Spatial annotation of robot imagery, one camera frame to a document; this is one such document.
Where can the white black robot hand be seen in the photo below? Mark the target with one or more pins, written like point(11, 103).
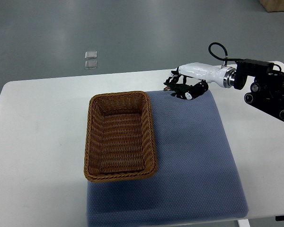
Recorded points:
point(199, 75)

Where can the dark green toy crocodile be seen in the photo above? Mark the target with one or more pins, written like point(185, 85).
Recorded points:
point(179, 90)

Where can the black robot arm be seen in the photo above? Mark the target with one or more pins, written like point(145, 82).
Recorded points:
point(267, 91)

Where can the brown wicker basket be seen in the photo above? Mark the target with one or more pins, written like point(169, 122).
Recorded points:
point(120, 142)

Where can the wooden box corner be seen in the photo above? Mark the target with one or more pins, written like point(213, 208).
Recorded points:
point(273, 5)

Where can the blue textured mat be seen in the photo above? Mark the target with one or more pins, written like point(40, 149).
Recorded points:
point(196, 179)

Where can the lower metal floor plate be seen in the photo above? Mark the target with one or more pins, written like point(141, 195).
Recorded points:
point(91, 64)

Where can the metal floor plate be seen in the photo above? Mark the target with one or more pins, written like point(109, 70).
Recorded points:
point(91, 64)
point(90, 54)

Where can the upper metal floor plate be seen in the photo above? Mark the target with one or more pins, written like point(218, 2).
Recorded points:
point(90, 54)

